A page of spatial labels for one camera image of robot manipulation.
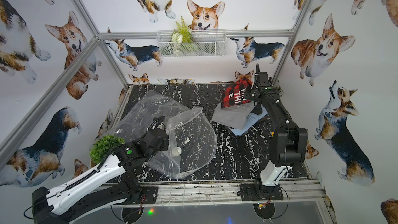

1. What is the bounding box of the red garment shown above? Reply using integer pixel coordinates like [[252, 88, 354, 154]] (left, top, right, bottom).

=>
[[221, 78, 252, 108]]

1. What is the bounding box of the light blue shirt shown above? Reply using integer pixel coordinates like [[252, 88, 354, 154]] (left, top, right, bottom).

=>
[[229, 105, 268, 136]]

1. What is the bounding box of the grey shirt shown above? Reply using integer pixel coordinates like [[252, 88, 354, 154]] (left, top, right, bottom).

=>
[[211, 103, 255, 129]]

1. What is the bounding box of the clear plastic vacuum bag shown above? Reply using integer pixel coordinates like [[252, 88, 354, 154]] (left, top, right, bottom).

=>
[[108, 90, 217, 179]]

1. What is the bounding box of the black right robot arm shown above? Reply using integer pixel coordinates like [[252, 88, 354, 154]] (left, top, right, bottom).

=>
[[244, 64, 308, 188]]

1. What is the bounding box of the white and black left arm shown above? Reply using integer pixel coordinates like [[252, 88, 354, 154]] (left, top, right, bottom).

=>
[[29, 116, 169, 224]]

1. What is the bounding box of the white bag valve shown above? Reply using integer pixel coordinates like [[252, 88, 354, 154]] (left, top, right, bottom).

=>
[[172, 147, 182, 157]]

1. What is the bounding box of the green potted plant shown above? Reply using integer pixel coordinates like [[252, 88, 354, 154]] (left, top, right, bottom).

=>
[[90, 135, 125, 164]]

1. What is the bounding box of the fern and white flower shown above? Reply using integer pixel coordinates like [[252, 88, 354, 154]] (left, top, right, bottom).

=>
[[171, 16, 194, 56]]

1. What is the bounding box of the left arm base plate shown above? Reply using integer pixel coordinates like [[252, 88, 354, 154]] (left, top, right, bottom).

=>
[[117, 187, 159, 205]]

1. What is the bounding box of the white wire wall basket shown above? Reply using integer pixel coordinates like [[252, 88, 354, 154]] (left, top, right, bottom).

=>
[[157, 30, 227, 58]]

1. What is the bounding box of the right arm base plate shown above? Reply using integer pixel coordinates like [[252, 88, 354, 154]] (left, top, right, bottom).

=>
[[237, 182, 284, 202]]

